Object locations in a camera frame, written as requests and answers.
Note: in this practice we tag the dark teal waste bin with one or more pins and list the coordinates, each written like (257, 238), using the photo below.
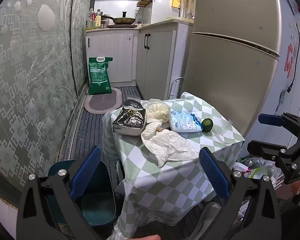
(103, 205)

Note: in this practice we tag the person's left hand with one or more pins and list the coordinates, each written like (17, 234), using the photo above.
(145, 238)

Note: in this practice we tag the hanging kitchen utensils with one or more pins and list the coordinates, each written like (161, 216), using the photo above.
(189, 15)

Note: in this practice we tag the clear plastic bottle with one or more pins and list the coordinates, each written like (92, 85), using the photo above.
(90, 18)

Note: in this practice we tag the round fruit piece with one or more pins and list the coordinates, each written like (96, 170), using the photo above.
(207, 125)

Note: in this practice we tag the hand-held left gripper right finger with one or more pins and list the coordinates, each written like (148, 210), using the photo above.
(213, 172)

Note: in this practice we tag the table with checked tablecloth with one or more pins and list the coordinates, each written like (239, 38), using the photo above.
(170, 180)

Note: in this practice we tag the red wall decal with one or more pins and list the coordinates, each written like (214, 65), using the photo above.
(290, 60)

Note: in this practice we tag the beige refrigerator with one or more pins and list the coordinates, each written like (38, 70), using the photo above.
(227, 67)

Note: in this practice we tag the dark sauce bottle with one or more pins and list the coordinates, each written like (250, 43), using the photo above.
(104, 21)

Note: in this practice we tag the striped grey carpet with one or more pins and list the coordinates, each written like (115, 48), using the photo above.
(90, 130)

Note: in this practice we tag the induction cooker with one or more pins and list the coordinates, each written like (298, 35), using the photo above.
(122, 26)

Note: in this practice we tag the yellow oil bottle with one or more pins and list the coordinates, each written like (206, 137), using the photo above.
(98, 20)

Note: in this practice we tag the blue white tissue packet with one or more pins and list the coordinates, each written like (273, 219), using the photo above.
(185, 122)

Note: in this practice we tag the clear plastic bag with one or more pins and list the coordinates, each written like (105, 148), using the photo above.
(257, 165)

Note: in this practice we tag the wall spice rack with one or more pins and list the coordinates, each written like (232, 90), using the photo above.
(145, 2)

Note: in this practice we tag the person's right hand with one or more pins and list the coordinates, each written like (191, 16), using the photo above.
(297, 188)

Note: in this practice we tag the frying pan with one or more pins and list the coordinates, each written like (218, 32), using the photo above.
(123, 20)

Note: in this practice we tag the white paper tissue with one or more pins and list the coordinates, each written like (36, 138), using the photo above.
(170, 145)

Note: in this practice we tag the white kitchen cabinet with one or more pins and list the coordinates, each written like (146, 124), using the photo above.
(110, 55)

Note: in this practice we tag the white corner cabinet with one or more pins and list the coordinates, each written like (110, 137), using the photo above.
(155, 62)

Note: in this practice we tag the patterned frosted glass door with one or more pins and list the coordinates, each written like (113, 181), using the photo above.
(81, 30)
(27, 80)

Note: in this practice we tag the white bag with food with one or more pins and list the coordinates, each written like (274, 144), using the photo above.
(157, 111)

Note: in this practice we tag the clear plastic film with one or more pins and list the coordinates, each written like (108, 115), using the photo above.
(222, 130)

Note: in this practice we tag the green rice bag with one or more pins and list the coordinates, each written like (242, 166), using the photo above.
(98, 77)

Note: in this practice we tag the black silver snack bag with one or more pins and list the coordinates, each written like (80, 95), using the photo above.
(128, 122)

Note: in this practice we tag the oval grey floor mat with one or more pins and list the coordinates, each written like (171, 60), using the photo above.
(102, 102)

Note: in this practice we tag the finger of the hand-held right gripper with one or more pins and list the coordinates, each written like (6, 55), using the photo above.
(270, 120)
(262, 148)

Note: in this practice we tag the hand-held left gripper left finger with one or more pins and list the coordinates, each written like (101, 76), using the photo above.
(86, 170)

